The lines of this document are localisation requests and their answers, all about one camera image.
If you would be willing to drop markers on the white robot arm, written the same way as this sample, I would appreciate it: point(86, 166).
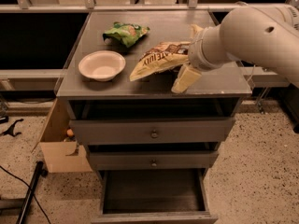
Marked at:
point(266, 36)

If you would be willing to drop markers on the black clamp tool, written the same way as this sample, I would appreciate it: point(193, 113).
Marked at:
point(10, 129)

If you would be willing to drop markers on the cardboard box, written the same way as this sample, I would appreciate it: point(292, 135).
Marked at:
point(61, 155)

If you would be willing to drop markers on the orange ball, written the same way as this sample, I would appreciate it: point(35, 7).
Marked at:
point(69, 133)

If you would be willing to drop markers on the brown yellow chip bag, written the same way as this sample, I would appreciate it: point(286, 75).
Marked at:
point(164, 56)

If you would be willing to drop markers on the green chip bag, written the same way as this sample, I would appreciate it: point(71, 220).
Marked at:
point(127, 33)

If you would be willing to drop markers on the grey middle drawer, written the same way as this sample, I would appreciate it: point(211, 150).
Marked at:
point(152, 160)

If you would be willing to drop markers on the metal frame rail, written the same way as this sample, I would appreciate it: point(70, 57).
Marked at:
point(83, 9)

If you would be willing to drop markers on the black stand leg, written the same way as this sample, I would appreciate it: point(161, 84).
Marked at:
point(30, 193)

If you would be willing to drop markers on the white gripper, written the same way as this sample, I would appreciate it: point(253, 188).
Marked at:
point(196, 52)

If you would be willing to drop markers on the grey drawer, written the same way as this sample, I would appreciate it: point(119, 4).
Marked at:
point(150, 131)
point(154, 197)
point(152, 160)

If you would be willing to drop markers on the grey drawer cabinet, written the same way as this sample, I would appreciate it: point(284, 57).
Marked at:
point(216, 95)

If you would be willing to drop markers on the grey bottom drawer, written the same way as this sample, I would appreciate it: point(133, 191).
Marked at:
point(154, 197)

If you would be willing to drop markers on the white paper bowl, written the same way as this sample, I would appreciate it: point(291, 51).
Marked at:
point(102, 65)

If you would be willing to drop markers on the grey top drawer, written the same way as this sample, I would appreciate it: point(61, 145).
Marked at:
point(150, 131)

